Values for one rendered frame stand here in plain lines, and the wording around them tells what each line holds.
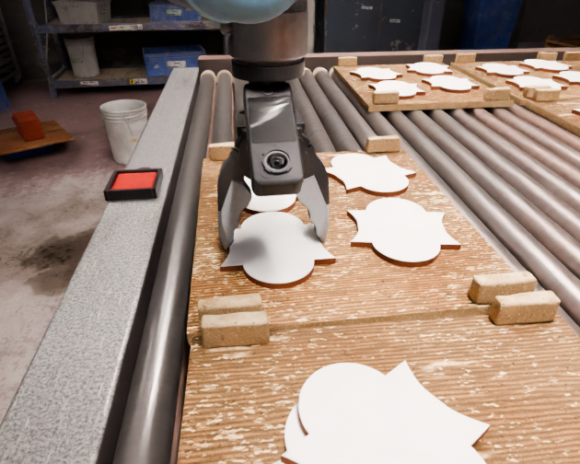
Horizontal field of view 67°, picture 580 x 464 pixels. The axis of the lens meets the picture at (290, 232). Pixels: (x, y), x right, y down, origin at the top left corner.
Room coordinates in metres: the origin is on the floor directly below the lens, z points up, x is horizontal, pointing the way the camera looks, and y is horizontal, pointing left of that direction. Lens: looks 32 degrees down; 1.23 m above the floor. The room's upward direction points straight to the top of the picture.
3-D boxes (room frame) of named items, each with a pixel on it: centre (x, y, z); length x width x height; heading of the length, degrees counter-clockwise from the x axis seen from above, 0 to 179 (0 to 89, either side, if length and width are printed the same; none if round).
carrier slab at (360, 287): (0.52, -0.05, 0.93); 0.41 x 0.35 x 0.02; 7
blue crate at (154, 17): (4.97, 1.14, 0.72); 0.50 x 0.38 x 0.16; 92
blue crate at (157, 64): (4.95, 1.23, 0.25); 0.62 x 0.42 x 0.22; 107
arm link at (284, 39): (0.45, 0.02, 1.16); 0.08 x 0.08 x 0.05
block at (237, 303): (0.31, 0.06, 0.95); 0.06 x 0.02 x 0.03; 97
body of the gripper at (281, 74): (0.46, 0.02, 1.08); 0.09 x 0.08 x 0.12; 7
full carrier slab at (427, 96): (1.22, -0.33, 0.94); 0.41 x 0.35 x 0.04; 6
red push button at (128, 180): (0.62, 0.24, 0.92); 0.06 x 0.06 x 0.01; 6
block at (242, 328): (0.28, 0.05, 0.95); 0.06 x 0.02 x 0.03; 96
